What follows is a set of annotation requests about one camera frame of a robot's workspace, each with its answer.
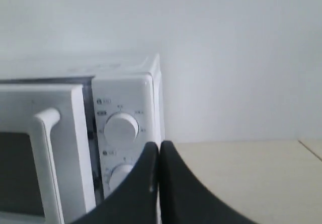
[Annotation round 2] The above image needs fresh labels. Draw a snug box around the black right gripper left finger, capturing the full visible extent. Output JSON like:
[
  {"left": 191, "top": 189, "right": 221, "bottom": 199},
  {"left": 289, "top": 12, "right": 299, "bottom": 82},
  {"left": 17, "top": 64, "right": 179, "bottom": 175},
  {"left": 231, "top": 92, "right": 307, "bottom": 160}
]
[{"left": 74, "top": 142, "right": 159, "bottom": 224}]

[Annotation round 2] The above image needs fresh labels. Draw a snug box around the upper white power knob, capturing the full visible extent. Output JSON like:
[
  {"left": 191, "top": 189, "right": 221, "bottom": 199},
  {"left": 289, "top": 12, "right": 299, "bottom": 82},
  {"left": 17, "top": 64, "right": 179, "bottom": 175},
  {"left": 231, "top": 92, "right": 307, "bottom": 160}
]
[{"left": 103, "top": 112, "right": 139, "bottom": 147}]

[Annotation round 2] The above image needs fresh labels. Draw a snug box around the white Midea microwave body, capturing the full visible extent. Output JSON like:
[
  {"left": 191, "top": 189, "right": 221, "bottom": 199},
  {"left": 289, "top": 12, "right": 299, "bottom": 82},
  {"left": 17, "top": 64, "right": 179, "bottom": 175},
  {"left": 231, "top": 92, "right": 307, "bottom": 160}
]
[{"left": 1, "top": 53, "right": 165, "bottom": 202}]

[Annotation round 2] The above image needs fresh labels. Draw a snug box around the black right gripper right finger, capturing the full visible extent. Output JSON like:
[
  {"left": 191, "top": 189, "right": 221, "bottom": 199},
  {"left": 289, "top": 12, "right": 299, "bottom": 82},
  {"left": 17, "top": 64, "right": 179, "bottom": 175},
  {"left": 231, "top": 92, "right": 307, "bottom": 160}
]
[{"left": 158, "top": 140, "right": 254, "bottom": 223}]

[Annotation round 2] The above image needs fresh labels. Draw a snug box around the lower white timer knob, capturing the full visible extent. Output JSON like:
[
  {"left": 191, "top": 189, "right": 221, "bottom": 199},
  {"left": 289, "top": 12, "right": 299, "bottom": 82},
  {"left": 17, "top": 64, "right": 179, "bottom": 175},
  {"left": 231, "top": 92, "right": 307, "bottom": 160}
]
[{"left": 109, "top": 164, "right": 133, "bottom": 192}]

